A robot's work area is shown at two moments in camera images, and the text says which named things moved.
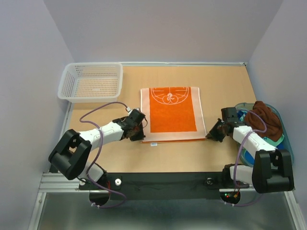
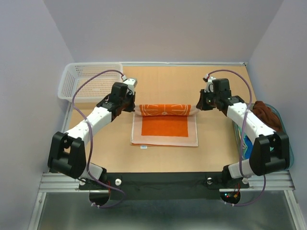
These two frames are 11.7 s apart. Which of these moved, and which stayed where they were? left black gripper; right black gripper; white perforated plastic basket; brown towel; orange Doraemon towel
Moved: left black gripper; right black gripper; orange Doraemon towel
Stayed: brown towel; white perforated plastic basket
